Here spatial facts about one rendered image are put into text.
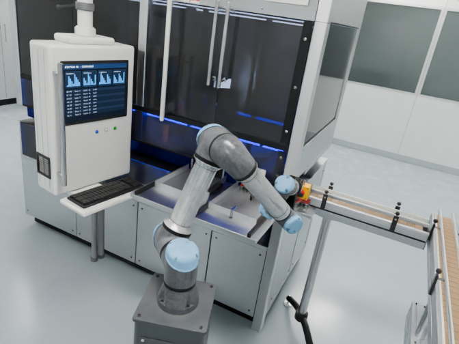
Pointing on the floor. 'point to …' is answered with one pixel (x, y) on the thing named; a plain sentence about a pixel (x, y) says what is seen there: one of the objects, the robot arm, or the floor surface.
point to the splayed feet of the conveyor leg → (300, 318)
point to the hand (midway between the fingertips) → (296, 194)
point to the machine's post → (296, 147)
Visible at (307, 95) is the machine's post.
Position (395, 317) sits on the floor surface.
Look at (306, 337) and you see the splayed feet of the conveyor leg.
